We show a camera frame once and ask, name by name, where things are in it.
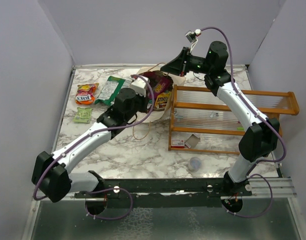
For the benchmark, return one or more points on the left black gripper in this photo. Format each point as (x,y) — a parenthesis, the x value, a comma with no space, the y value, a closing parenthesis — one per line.
(145,101)

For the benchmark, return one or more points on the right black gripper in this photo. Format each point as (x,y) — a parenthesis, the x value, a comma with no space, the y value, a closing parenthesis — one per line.
(177,66)

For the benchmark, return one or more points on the dark green snack bag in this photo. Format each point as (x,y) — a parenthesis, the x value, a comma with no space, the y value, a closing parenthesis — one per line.
(111,89)

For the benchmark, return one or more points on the light green snack packet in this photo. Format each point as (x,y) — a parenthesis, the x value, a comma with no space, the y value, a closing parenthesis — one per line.
(83,115)

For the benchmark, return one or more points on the yellow orange snack packet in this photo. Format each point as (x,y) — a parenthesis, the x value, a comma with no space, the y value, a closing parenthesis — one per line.
(162,100)

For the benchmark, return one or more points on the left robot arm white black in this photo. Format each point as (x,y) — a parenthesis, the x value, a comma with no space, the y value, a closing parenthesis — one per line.
(51,170)

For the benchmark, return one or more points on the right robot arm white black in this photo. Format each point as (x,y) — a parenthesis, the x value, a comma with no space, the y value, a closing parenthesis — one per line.
(261,133)

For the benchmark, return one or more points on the purple snack packet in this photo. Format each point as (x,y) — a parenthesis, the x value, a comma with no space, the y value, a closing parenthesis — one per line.
(159,82)

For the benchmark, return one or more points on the red white small box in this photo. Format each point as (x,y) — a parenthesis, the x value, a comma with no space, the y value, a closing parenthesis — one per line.
(177,143)

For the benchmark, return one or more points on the wooden tiered rack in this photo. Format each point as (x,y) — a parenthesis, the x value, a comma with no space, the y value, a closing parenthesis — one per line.
(195,110)

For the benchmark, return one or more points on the grey open small carton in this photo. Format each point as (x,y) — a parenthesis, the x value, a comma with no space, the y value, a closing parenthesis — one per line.
(192,141)

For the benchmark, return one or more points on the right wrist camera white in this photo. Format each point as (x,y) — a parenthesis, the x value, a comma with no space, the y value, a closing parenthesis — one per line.
(192,37)

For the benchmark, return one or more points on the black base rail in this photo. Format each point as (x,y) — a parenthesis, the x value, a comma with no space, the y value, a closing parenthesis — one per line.
(97,207)

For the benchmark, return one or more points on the aluminium frame rail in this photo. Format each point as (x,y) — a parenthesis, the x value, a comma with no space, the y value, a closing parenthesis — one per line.
(256,188)

